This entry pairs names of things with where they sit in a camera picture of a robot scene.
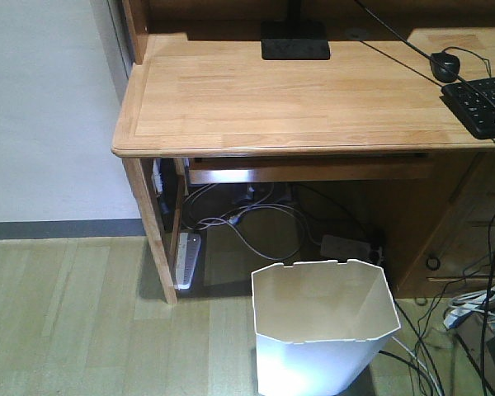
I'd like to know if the white plastic trash bin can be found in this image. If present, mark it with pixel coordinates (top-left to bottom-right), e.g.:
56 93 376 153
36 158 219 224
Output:
251 259 401 395

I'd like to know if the wooden keyboard tray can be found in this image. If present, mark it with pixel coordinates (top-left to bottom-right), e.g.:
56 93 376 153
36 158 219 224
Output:
187 155 434 184

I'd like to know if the white power strip left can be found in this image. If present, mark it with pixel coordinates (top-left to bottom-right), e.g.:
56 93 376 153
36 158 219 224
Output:
175 232 201 290

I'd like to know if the grey power strip under desk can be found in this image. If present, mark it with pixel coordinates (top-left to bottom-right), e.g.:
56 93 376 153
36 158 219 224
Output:
320 235 384 265

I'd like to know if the wooden desk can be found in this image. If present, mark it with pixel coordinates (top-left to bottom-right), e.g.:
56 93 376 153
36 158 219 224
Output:
112 1 495 304

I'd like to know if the black monitor stand base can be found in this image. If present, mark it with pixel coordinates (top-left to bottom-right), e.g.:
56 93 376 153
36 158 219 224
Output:
260 0 331 61

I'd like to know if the wooden drawer cabinet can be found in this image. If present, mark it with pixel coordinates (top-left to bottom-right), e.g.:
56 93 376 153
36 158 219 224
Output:
393 150 495 298

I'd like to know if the black computer mouse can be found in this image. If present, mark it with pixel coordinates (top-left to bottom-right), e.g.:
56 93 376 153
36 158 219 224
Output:
429 52 460 83

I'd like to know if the black keyboard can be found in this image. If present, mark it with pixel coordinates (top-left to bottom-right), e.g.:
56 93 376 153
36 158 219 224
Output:
441 77 495 139

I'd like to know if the grey cable under desk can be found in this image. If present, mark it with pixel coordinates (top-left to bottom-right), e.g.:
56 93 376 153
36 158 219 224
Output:
182 182 314 262

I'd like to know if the white cable on floor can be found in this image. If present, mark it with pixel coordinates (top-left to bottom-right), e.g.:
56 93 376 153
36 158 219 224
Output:
391 334 446 396

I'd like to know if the black cable on floor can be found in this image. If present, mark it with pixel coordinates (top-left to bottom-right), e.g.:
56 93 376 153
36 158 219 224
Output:
379 321 446 396

